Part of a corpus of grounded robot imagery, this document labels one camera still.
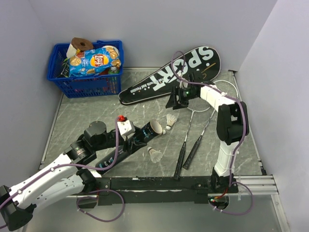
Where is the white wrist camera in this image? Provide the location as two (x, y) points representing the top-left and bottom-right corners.
(117, 120), (135, 136)
(180, 80), (189, 88)

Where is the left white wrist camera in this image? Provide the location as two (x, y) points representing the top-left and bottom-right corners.
(117, 120), (135, 136)

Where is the right silver badminton racket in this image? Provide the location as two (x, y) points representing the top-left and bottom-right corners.
(183, 80), (239, 170)

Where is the blue Lays chips bag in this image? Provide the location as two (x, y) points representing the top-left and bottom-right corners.
(69, 45), (122, 77)

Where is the silver badminton racket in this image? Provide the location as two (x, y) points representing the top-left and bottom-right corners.
(173, 97), (203, 180)
(183, 80), (239, 170)

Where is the black shuttlecock tube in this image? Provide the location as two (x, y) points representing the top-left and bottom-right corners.
(96, 119), (163, 174)

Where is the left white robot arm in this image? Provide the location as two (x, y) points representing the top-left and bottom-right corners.
(0, 116), (163, 232)

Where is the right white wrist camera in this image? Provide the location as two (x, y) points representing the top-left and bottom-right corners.
(180, 80), (189, 88)

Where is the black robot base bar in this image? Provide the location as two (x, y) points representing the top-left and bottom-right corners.
(66, 176), (239, 206)

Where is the blue plastic shopping basket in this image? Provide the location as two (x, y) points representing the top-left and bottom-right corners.
(47, 40), (124, 98)

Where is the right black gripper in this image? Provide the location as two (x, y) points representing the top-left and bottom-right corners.
(166, 86), (198, 110)

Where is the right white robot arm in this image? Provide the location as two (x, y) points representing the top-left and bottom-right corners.
(166, 80), (249, 192)

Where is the left silver badminton racket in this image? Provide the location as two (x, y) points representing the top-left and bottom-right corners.
(173, 97), (203, 180)

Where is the dark green package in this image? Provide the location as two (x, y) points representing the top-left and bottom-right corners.
(60, 60), (70, 78)

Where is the white paper towel roll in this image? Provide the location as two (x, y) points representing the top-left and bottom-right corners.
(66, 43), (77, 58)

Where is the aluminium rail frame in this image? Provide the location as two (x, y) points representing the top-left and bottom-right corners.
(235, 175), (279, 195)

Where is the black SPORT racket bag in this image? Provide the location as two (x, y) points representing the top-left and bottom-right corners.
(118, 45), (221, 105)

